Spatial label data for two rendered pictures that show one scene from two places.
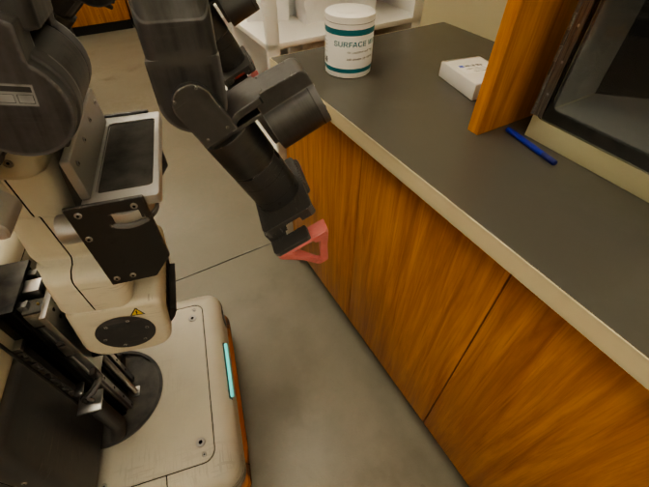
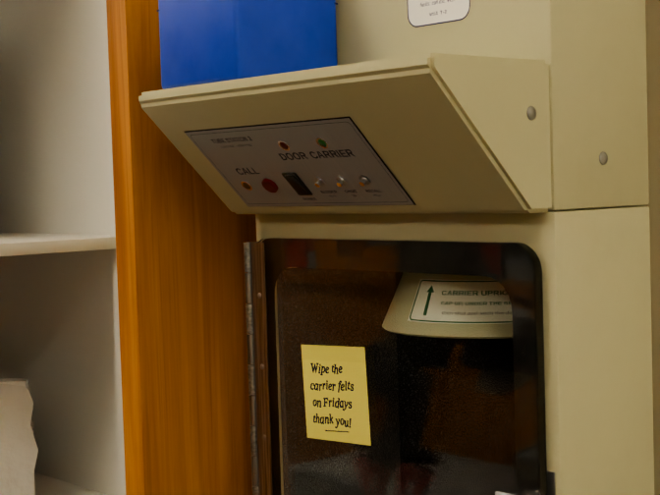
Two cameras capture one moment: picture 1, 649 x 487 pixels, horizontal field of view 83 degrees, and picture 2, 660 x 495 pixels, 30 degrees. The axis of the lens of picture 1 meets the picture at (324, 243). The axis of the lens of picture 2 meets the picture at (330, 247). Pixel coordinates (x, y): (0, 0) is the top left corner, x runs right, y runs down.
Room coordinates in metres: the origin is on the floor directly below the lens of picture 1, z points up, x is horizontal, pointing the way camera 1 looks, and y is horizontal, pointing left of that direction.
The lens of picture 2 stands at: (-0.32, -0.29, 1.43)
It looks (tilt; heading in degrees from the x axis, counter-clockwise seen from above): 3 degrees down; 348
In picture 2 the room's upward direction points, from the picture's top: 2 degrees counter-clockwise
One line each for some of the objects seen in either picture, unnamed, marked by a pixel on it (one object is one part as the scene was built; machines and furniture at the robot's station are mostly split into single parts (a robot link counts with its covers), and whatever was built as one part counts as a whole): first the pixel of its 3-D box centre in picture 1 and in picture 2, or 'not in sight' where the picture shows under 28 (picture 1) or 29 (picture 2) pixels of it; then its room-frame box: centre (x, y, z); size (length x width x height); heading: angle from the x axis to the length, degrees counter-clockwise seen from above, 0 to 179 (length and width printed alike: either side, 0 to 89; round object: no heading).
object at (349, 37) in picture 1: (349, 41); not in sight; (1.08, -0.07, 1.02); 0.13 x 0.13 x 0.15
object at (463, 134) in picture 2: not in sight; (327, 146); (0.56, -0.47, 1.46); 0.32 x 0.11 x 0.10; 30
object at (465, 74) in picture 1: (475, 76); not in sight; (0.98, -0.40, 0.96); 0.16 x 0.12 x 0.04; 18
